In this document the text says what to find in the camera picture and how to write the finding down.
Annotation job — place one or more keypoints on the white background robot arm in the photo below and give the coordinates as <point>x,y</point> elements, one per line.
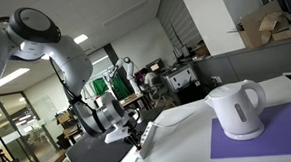
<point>129,73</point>

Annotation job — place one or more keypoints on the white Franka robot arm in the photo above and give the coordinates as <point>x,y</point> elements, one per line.
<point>67,61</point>

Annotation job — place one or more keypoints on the dark computer monitor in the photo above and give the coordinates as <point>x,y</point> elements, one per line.
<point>154,65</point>

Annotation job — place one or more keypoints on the wooden table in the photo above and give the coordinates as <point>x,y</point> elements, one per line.
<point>130,99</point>

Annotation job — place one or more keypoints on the white metal cabinet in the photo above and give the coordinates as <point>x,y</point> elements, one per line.
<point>182,78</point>

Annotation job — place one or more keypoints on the green cloth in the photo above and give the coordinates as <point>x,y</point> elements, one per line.
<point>100,86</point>

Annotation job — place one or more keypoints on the small rectangular ceiling light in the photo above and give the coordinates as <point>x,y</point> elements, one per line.
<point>80,38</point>

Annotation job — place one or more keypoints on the white electric kettle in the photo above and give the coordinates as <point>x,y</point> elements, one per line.
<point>235,114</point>

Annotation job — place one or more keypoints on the brown cardboard box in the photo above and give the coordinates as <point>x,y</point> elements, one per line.
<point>262,24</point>

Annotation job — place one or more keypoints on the long rectangular ceiling light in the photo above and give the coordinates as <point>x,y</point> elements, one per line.
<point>11,77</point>

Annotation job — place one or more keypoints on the purple mat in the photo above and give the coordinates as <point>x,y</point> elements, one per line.
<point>285,133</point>

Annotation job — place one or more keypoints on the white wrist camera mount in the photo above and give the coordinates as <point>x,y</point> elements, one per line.
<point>116,135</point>

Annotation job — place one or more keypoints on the white wall socket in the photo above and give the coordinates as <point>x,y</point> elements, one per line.
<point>217,79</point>

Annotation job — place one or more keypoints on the grey partition wall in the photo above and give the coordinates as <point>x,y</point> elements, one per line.
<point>251,63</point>

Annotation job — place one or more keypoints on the black camera tripod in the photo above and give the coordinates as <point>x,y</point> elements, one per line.
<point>2,157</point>

